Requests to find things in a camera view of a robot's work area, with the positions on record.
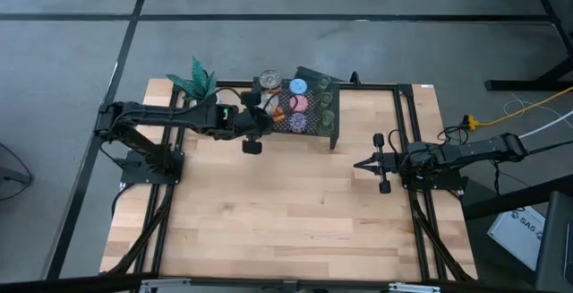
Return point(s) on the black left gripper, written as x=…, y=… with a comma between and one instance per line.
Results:
x=253, y=123

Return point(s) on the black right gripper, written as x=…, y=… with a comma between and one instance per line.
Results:
x=389, y=163

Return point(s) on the pink patterned candle tin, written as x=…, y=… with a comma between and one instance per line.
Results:
x=299, y=103

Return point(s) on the blue patterned candle tin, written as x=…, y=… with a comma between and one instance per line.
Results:
x=297, y=86

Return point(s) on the dark floral candle tin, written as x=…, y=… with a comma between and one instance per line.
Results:
x=298, y=123

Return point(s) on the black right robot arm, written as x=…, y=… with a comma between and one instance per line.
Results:
x=470, y=149

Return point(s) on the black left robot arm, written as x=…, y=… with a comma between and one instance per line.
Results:
x=156, y=116

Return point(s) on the black mesh metal rack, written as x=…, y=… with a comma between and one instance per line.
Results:
x=313, y=105

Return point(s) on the black wedge plate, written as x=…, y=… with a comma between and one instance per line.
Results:
x=313, y=72

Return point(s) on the snake plant in white pot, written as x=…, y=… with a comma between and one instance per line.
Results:
x=199, y=82

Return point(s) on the small white sticker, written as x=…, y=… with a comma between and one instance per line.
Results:
x=427, y=86

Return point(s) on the white cardboard box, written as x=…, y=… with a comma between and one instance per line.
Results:
x=519, y=235

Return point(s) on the dark grey case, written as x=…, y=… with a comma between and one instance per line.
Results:
x=557, y=248

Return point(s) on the dark grey floor bar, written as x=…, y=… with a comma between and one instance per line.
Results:
x=11, y=175

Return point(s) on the black rig crossbar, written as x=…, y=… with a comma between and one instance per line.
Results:
x=67, y=284

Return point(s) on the black aluminium table frame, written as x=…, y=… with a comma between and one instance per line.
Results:
x=371, y=86

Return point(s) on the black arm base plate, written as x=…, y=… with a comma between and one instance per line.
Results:
x=447, y=183
x=134, y=176

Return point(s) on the silver metal bracket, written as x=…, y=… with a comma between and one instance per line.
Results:
x=165, y=286
x=414, y=288

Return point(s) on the black desk leg frame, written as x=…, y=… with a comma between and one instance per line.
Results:
x=528, y=84

